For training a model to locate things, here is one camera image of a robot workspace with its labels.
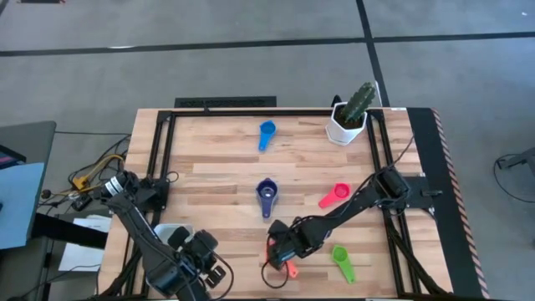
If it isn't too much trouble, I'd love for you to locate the grey desk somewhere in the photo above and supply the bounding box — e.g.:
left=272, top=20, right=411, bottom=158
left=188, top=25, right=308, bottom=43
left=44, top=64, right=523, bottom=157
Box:
left=0, top=120, right=58, bottom=301

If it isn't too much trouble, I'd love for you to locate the blue sheet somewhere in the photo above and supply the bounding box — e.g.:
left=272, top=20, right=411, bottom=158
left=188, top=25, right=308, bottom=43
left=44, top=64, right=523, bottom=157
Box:
left=0, top=161, right=46, bottom=251

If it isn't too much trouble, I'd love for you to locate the black mat with striped edge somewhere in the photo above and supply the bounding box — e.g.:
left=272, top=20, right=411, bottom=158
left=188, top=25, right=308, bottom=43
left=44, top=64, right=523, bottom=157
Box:
left=405, top=106, right=492, bottom=300

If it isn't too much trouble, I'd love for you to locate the black power adapter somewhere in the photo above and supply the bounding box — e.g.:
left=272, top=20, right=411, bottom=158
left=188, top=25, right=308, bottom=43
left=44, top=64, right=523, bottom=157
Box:
left=70, top=193, right=94, bottom=212

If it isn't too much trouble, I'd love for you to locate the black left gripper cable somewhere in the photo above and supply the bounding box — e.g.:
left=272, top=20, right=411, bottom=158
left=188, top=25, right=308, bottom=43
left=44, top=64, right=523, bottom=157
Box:
left=208, top=250, right=237, bottom=301

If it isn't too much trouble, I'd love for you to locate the grey furniture leg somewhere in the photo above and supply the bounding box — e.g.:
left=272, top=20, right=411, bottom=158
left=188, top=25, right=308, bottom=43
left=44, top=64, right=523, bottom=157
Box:
left=497, top=145, right=535, bottom=171

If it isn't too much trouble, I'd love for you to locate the white paper sheet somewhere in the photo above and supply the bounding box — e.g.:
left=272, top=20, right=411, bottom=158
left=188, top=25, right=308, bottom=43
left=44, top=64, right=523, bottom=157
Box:
left=58, top=213, right=114, bottom=273

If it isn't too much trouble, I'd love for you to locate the black aluminium table frame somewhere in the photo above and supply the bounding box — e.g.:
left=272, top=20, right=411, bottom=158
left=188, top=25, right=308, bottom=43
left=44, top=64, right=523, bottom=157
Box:
left=99, top=107, right=455, bottom=300

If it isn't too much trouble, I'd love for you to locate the dark blue measuring cup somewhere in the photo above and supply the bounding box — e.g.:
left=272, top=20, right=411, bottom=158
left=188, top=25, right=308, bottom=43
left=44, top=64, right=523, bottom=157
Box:
left=255, top=176, right=280, bottom=220

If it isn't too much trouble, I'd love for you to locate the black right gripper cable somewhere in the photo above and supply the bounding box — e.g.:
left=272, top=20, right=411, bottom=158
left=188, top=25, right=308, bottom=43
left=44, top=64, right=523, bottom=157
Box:
left=260, top=246, right=291, bottom=291

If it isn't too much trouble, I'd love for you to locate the green cactus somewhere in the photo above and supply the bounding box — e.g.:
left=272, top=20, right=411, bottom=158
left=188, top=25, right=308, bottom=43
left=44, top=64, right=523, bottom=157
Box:
left=339, top=81, right=378, bottom=125

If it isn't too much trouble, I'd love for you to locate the dark laptop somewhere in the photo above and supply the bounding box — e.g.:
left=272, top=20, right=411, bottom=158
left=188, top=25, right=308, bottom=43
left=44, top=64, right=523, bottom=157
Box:
left=0, top=143, right=28, bottom=171

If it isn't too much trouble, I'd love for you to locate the light blue measuring cup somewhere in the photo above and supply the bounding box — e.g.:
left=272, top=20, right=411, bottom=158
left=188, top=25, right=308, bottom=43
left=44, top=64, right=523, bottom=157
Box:
left=257, top=120, right=278, bottom=153

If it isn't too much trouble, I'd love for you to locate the pale grey plastic basket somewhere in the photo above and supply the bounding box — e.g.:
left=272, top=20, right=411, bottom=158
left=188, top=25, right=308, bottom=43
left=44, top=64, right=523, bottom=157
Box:
left=152, top=222, right=196, bottom=253

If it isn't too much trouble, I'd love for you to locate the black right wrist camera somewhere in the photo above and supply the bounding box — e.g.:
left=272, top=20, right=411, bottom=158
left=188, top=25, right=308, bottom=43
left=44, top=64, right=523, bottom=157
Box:
left=267, top=218, right=290, bottom=239

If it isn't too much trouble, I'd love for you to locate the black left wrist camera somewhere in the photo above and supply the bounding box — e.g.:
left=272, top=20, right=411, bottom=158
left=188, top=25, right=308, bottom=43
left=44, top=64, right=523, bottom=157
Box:
left=166, top=225, right=192, bottom=251

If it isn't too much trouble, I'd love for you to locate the yellow cable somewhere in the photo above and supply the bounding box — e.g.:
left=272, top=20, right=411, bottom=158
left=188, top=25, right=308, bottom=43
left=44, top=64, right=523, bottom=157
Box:
left=69, top=153, right=127, bottom=191

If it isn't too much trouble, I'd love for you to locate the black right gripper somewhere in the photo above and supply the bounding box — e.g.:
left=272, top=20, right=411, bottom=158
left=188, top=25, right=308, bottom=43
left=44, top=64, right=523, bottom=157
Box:
left=265, top=227, right=307, bottom=272

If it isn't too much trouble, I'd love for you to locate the orange measuring cup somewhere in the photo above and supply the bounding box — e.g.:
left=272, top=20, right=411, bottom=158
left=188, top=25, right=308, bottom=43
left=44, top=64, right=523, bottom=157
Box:
left=265, top=236, right=299, bottom=280

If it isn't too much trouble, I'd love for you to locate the green measuring cup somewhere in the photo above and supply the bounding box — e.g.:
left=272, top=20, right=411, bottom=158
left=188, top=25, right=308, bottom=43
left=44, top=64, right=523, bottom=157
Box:
left=330, top=244, right=358, bottom=286

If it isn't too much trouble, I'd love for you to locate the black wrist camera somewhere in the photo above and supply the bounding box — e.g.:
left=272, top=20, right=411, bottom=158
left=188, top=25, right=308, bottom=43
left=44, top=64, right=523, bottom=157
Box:
left=166, top=225, right=192, bottom=251
left=267, top=218, right=290, bottom=239

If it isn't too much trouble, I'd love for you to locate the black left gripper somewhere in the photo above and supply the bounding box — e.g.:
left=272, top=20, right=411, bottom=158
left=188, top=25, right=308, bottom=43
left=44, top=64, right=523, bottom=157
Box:
left=189, top=228, right=229, bottom=291

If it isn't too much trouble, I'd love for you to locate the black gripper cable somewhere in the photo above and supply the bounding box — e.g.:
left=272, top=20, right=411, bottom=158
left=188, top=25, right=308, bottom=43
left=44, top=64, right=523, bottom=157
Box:
left=260, top=246, right=291, bottom=291
left=208, top=250, right=237, bottom=301

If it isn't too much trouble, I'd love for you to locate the pink measuring cup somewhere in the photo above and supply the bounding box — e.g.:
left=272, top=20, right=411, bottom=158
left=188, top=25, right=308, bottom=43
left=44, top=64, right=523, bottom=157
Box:
left=318, top=181, right=352, bottom=210

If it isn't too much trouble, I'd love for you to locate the black bar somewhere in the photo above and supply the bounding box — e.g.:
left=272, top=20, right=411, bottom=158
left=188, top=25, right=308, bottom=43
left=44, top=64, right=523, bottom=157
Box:
left=32, top=212, right=110, bottom=251

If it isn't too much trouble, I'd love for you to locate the white plant pot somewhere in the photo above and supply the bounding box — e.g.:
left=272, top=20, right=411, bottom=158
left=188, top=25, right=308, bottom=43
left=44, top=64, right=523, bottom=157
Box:
left=324, top=100, right=369, bottom=147

